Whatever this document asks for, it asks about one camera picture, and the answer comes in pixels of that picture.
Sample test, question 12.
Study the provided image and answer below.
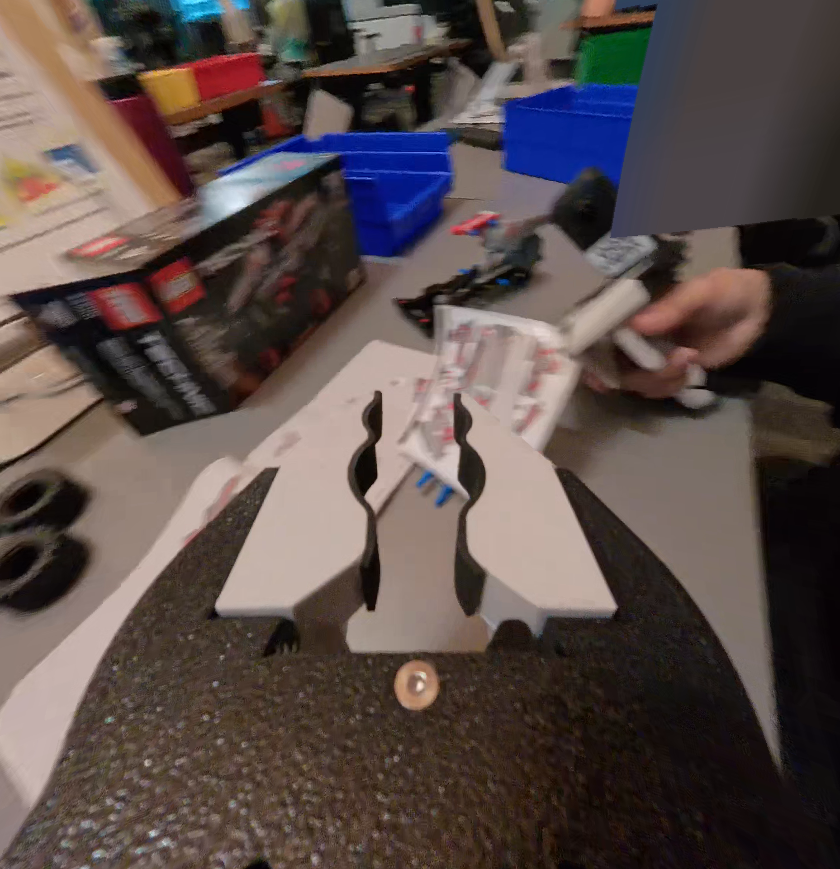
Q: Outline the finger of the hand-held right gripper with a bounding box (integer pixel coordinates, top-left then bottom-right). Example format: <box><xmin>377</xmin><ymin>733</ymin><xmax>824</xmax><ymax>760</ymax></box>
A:
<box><xmin>561</xmin><ymin>280</ymin><xmax>651</xmax><ymax>358</ymax></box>

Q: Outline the person's right hand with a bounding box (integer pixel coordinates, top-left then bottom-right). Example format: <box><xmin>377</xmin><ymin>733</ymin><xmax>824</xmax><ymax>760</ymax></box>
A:
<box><xmin>582</xmin><ymin>267</ymin><xmax>775</xmax><ymax>403</ymax></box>

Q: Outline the person's right forearm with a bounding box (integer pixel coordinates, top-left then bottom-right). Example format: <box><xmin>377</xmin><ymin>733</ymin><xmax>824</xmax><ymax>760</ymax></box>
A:
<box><xmin>731</xmin><ymin>262</ymin><xmax>840</xmax><ymax>430</ymax></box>

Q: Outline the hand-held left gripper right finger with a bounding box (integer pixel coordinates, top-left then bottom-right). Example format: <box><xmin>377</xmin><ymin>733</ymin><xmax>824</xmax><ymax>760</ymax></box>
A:
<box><xmin>452</xmin><ymin>393</ymin><xmax>618</xmax><ymax>635</ymax></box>

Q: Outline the blue storage bin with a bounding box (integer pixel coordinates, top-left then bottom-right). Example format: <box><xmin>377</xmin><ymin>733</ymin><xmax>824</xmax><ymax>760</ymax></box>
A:
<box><xmin>219</xmin><ymin>133</ymin><xmax>455</xmax><ymax>260</ymax></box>
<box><xmin>504</xmin><ymin>85</ymin><xmax>638</xmax><ymax>187</ymax></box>

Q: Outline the printed white instruction sheet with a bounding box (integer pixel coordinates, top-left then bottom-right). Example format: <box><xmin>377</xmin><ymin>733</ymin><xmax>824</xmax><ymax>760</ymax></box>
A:
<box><xmin>0</xmin><ymin>15</ymin><xmax>156</xmax><ymax>328</ymax></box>

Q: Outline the white sticker sheet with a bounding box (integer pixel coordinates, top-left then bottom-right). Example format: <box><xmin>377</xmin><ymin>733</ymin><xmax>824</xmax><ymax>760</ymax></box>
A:
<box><xmin>397</xmin><ymin>305</ymin><xmax>584</xmax><ymax>477</ymax></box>

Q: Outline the wooden background table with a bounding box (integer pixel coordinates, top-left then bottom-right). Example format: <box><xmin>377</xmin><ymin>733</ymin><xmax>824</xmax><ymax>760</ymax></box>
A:
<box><xmin>300</xmin><ymin>42</ymin><xmax>470</xmax><ymax>137</ymax></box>

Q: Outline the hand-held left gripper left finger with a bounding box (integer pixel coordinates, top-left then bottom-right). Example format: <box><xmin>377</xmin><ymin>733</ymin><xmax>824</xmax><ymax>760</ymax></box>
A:
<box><xmin>214</xmin><ymin>391</ymin><xmax>383</xmax><ymax>620</ymax></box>

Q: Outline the black toy set box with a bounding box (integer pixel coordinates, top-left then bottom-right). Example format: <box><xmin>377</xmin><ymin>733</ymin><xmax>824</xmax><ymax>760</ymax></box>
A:
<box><xmin>8</xmin><ymin>153</ymin><xmax>367</xmax><ymax>438</ymax></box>

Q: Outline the green storage bin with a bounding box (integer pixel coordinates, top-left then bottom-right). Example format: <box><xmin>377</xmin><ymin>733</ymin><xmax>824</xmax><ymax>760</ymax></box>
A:
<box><xmin>576</xmin><ymin>27</ymin><xmax>654</xmax><ymax>87</ymax></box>

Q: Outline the grey red toy assembly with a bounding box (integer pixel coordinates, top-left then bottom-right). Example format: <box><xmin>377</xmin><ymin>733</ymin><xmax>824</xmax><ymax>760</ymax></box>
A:
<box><xmin>449</xmin><ymin>211</ymin><xmax>549</xmax><ymax>270</ymax></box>

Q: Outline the yellow storage bin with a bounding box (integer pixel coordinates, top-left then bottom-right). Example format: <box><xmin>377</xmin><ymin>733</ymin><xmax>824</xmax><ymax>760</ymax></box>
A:
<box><xmin>138</xmin><ymin>68</ymin><xmax>201</xmax><ymax>118</ymax></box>

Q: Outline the grey desk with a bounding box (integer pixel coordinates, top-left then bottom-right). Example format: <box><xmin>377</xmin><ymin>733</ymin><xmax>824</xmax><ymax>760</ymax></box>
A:
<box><xmin>0</xmin><ymin>136</ymin><xmax>840</xmax><ymax>748</ymax></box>

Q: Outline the dark red bin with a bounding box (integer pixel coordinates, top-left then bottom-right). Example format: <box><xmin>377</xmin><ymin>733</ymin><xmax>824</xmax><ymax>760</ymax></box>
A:
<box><xmin>111</xmin><ymin>95</ymin><xmax>193</xmax><ymax>198</ymax></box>

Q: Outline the black toy chassis frame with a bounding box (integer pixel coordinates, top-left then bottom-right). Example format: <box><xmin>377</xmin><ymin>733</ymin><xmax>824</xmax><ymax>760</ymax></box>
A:
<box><xmin>393</xmin><ymin>264</ymin><xmax>539</xmax><ymax>328</ymax></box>

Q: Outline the red storage bin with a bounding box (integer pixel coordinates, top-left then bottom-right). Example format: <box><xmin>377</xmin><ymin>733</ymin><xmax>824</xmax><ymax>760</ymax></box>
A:
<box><xmin>191</xmin><ymin>54</ymin><xmax>266</xmax><ymax>104</ymax></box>

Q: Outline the open white instruction booklet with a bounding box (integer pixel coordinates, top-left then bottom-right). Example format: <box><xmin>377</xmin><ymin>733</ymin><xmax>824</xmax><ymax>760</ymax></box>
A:
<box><xmin>0</xmin><ymin>341</ymin><xmax>455</xmax><ymax>803</ymax></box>

